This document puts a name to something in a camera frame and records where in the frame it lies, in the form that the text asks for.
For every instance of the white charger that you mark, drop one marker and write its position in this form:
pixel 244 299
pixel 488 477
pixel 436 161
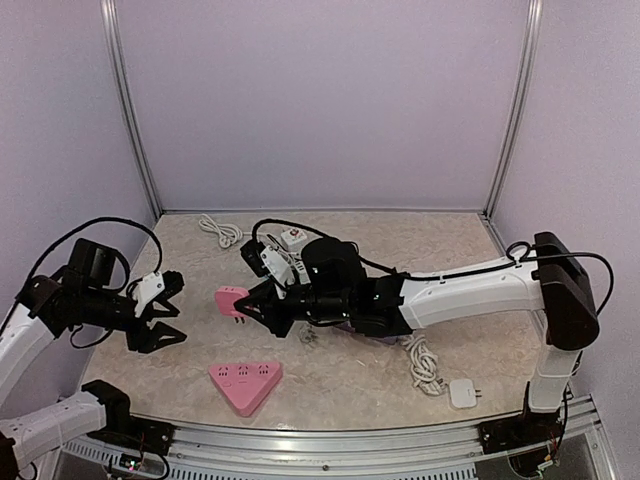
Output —
pixel 463 394

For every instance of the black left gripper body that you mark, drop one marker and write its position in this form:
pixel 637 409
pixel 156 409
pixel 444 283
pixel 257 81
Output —
pixel 141 326

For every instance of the pink triangular power strip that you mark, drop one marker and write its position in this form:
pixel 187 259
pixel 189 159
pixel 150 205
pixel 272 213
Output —
pixel 245 386

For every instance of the white cube socket adapter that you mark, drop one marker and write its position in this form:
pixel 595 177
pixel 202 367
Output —
pixel 294 239

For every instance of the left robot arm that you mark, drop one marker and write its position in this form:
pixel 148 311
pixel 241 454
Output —
pixel 92 289

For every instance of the white power strip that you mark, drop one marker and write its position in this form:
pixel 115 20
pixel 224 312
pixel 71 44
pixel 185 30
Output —
pixel 230 234

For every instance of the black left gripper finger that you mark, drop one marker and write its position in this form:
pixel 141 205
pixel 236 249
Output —
pixel 147 312
pixel 160 336

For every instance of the purple power strip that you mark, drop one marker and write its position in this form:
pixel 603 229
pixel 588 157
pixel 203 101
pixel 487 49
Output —
pixel 423 362

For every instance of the aluminium frame post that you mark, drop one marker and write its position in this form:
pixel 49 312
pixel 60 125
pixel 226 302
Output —
pixel 114 44
pixel 517 106

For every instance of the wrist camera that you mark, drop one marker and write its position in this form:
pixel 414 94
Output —
pixel 264 260
pixel 156 287

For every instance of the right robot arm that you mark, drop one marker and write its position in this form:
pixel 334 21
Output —
pixel 379 301

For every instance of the right aluminium frame post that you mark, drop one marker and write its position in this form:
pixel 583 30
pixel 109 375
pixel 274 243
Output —
pixel 517 106

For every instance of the left aluminium frame post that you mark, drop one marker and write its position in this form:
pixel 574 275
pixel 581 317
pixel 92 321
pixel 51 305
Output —
pixel 114 44

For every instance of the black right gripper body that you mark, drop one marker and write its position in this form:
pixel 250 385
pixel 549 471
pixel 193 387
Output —
pixel 280 321

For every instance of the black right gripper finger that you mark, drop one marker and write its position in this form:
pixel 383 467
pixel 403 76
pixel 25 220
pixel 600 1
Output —
pixel 265 288
pixel 256 307

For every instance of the aluminium front rail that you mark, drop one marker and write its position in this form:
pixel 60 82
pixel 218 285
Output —
pixel 445 451

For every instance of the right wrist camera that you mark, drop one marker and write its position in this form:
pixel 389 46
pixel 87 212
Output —
pixel 264 260

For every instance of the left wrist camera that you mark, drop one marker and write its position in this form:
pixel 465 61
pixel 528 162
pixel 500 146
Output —
pixel 156 287

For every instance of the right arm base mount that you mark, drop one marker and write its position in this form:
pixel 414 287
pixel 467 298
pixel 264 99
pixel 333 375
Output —
pixel 524 428

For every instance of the pink charger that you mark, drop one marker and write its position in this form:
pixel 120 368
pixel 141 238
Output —
pixel 226 297

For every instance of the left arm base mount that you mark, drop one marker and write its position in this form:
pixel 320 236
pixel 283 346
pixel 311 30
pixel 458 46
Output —
pixel 124 429

